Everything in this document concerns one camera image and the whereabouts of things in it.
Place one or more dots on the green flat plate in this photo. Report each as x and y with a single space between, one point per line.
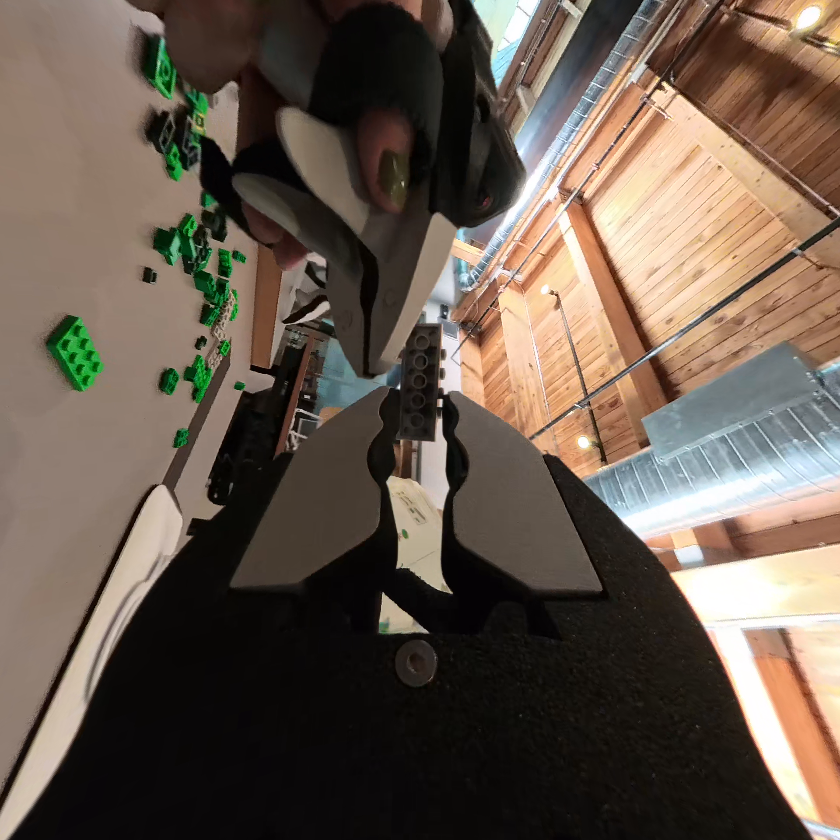
75 354

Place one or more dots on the long thin silver duct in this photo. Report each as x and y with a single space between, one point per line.
571 131

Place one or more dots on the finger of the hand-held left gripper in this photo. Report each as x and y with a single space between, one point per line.
420 282
348 308

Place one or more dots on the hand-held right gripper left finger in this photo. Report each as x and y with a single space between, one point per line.
315 512

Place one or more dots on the white rounded board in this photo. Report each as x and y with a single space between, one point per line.
141 544

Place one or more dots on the pile of green bricks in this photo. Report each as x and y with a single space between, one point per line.
197 249

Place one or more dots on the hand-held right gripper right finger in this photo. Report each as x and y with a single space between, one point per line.
518 512

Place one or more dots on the person's left hand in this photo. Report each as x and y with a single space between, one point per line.
387 144

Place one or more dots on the grey long brick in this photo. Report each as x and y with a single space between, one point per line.
422 380

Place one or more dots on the large silver ventilation duct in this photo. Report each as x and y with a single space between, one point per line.
722 453

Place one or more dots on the white desk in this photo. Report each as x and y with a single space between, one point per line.
79 197

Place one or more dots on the building instruction booklet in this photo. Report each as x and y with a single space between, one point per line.
413 518

